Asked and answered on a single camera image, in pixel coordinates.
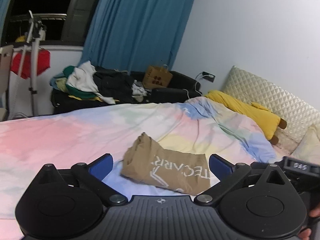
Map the tan t-shirt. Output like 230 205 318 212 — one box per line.
121 133 210 196

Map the pile of clothes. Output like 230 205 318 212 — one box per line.
50 61 148 105

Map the person's right hand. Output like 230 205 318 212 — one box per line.
298 203 320 240

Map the pastel tie-dye bed cover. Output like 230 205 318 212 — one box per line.
1 96 277 239

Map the yellow plush toy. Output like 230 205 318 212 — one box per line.
205 90 287 145

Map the cream quilted headboard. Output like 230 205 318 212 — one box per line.
222 66 319 153

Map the black sofa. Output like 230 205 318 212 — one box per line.
51 71 202 114

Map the brown paper bag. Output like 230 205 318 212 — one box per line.
142 64 173 89

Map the red garment on stand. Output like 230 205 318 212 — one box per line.
10 49 50 79

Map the right blue curtain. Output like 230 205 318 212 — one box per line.
80 0 194 72

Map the garment steamer stand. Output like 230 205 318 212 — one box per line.
0 10 48 120

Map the dark window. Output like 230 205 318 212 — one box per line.
1 0 99 47

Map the wall power outlet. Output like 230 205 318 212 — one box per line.
201 72 215 83

